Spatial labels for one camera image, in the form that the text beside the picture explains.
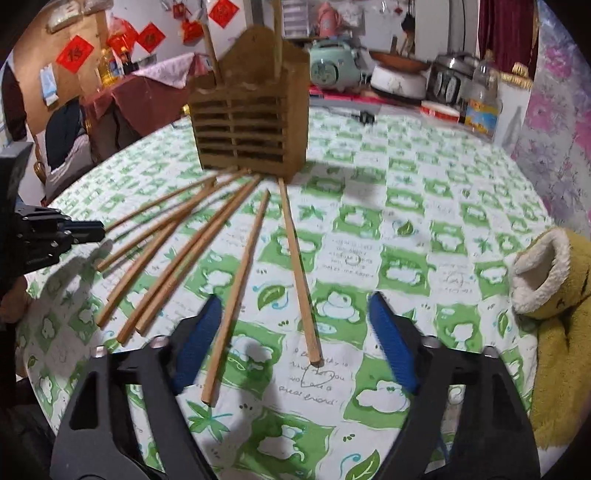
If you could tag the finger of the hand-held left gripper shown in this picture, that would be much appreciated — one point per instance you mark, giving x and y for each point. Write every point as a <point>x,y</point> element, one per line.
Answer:
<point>87,231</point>

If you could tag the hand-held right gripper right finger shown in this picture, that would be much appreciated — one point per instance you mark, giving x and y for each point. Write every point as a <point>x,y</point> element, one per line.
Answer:
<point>392,341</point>

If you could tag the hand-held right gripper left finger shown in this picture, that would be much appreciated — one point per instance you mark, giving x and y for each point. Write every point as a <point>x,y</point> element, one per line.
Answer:
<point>199,339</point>

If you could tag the bunch of wooden chopsticks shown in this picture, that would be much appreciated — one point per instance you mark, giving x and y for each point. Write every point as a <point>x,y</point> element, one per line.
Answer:
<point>240,286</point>

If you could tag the wooden slatted chopstick holder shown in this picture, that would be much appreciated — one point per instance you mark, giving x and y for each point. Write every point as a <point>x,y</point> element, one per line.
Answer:
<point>247,120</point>

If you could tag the wicker chair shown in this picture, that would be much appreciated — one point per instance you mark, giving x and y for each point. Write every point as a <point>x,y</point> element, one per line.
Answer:
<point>40,170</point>

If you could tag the dark clothes pile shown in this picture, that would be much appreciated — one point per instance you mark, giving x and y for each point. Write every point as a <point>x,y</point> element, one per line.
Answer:
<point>67,134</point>

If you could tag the green white patterned tablecloth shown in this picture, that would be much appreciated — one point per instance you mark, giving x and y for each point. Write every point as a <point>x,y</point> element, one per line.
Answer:
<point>369,240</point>

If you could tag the side table with red cloth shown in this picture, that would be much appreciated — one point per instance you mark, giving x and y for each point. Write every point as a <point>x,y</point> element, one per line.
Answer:
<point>138,106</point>

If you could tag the blue white hanging paper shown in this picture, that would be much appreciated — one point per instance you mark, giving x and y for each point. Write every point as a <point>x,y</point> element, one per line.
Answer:
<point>48,87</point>

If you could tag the yellow cooking oil bottle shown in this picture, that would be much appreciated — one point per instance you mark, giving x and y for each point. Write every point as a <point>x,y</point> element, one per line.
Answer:
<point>106,69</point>

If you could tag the yellow plush cloth white lining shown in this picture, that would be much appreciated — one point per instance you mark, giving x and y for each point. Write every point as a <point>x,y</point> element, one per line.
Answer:
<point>563,323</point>

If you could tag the dark sauce bottle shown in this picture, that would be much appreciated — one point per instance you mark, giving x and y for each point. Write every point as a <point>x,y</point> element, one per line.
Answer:
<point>127,63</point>

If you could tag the red diamond paper poster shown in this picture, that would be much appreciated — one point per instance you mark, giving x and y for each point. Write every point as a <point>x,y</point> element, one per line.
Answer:
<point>223,13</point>
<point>148,38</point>
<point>75,54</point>

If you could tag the pink white lace cloth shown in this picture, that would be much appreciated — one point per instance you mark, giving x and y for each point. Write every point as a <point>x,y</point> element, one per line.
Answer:
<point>166,69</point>

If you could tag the red hanging bag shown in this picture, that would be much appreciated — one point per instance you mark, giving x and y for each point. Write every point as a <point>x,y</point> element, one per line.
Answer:
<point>191,31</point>

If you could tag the red white bowl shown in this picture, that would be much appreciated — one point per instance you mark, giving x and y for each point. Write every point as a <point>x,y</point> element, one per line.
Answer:
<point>439,110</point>

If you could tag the clear plastic bottle yellow label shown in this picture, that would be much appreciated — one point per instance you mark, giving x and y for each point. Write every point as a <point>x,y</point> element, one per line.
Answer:
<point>482,110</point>

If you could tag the white electric stove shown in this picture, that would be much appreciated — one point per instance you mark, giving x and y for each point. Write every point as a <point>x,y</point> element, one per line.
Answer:
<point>398,83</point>

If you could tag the silver black pressure cooker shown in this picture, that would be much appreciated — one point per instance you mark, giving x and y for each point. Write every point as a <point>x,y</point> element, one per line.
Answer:
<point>450,78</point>

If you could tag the mint green rice cooker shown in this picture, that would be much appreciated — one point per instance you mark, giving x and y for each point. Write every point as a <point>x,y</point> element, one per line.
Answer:
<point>332,67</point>

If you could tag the white plastic drawer unit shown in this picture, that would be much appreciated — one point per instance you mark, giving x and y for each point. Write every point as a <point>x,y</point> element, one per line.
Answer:
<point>295,18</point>

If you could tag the pink thermos jug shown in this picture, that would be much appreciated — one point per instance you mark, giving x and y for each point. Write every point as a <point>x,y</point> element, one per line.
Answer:
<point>328,21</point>

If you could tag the maroon curtain gold fringe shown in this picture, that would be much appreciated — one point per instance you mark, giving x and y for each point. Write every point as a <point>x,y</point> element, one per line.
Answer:
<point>505,32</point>

